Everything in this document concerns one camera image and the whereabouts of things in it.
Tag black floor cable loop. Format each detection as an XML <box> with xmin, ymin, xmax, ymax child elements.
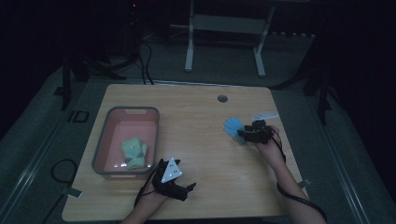
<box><xmin>41</xmin><ymin>158</ymin><xmax>79</xmax><ymax>224</ymax></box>

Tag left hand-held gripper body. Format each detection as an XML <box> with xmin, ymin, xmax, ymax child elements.
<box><xmin>151</xmin><ymin>157</ymin><xmax>189</xmax><ymax>201</ymax></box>

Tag white metal table frame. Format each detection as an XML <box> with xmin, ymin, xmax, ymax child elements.
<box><xmin>184</xmin><ymin>0</ymin><xmax>277</xmax><ymax>78</ymax></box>

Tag metal floor rail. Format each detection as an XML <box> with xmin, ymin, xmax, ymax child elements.
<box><xmin>306</xmin><ymin>94</ymin><xmax>373</xmax><ymax>224</ymax></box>

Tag pink bin with grey rim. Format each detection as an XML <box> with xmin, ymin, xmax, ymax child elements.
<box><xmin>92</xmin><ymin>105</ymin><xmax>161</xmax><ymax>181</ymax></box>

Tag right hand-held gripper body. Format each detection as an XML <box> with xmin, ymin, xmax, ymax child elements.
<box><xmin>244</xmin><ymin>112</ymin><xmax>280</xmax><ymax>146</ymax></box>

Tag black floor cables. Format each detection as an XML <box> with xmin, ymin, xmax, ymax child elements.
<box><xmin>136</xmin><ymin>38</ymin><xmax>156</xmax><ymax>86</ymax></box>

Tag green glove with face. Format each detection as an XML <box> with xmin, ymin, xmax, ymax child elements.
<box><xmin>120</xmin><ymin>136</ymin><xmax>144</xmax><ymax>161</ymax></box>

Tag person's right hand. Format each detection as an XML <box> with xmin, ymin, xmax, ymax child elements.
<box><xmin>255</xmin><ymin>125</ymin><xmax>287</xmax><ymax>166</ymax></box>

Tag blue glove with face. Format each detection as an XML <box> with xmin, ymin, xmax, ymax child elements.
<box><xmin>223</xmin><ymin>116</ymin><xmax>248</xmax><ymax>145</ymax></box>

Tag person's left hand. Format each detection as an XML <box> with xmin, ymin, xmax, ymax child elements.
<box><xmin>138</xmin><ymin>181</ymin><xmax>172</xmax><ymax>209</ymax></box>

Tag black stand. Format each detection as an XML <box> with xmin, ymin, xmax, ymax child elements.
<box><xmin>59</xmin><ymin>0</ymin><xmax>148</xmax><ymax>112</ymax></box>
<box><xmin>270</xmin><ymin>31</ymin><xmax>334</xmax><ymax>126</ymax></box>

